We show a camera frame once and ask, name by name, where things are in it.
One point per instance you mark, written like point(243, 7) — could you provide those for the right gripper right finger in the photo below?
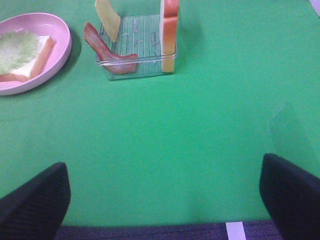
point(291, 196)

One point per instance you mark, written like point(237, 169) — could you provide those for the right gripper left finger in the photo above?
point(36, 209)

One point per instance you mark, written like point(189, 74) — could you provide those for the bread slice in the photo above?
point(169, 12)
point(32, 69)

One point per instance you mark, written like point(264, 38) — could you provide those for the green lettuce leaf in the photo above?
point(17, 49)

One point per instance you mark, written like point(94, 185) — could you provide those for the bacon strip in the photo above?
point(92, 37)

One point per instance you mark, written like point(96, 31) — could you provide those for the green table cloth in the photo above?
point(180, 148)

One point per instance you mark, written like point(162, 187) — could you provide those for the pink round plate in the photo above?
point(43, 24)

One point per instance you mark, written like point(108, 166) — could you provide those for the right clear plastic tray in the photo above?
point(138, 35)

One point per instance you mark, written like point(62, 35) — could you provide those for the yellow cheese slice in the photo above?
point(109, 18)

